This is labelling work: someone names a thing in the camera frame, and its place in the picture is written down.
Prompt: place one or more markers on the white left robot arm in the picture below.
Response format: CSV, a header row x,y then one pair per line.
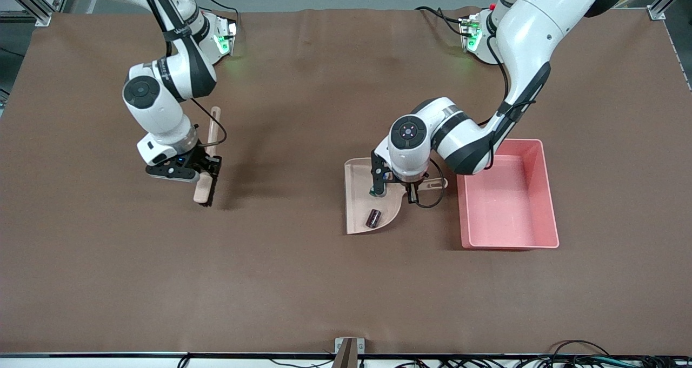
x,y
524,38

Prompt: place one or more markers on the grey metal bracket plate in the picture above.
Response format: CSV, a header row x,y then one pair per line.
x,y
360,345

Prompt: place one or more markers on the black cylindrical capacitor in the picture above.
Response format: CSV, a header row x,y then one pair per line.
x,y
373,218

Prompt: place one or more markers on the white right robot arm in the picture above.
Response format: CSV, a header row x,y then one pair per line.
x,y
162,114

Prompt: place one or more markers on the beige plastic dustpan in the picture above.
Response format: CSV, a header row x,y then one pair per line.
x,y
359,206

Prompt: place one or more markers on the dark camera mount post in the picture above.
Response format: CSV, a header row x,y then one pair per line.
x,y
346,357

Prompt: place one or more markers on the beige brush with black bristles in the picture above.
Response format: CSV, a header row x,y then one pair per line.
x,y
201,192

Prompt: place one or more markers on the brown table cover mat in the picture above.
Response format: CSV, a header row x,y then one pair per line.
x,y
303,281

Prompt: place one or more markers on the pink plastic bin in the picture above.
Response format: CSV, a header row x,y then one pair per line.
x,y
508,216

